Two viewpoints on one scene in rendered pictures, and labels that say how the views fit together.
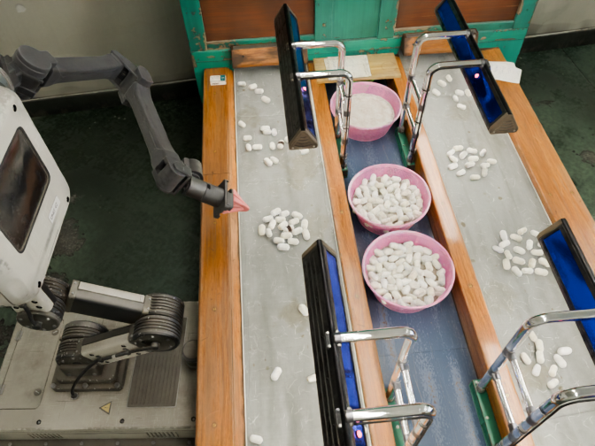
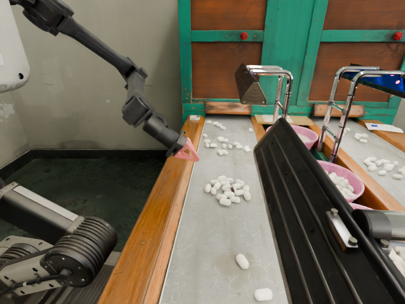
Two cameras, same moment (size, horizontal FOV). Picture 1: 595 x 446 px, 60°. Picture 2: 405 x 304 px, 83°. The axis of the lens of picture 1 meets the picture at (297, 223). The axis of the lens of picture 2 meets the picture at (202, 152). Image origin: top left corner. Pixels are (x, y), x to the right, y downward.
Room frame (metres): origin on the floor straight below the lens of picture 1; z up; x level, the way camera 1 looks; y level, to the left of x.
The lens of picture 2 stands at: (0.29, 0.02, 1.23)
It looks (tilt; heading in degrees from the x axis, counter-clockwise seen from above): 26 degrees down; 9
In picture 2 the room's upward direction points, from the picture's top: straight up
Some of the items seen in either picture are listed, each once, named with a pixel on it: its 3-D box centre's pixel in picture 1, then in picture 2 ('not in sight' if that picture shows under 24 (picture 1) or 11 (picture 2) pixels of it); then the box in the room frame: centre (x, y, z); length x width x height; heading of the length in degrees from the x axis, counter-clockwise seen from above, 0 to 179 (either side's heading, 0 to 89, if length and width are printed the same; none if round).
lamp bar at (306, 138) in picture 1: (293, 69); (246, 78); (1.33, 0.00, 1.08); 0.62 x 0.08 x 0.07; 4
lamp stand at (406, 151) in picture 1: (436, 103); (353, 121); (1.35, -0.48, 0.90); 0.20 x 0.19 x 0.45; 4
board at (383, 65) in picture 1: (356, 67); (282, 119); (1.73, -0.25, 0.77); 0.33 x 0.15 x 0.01; 94
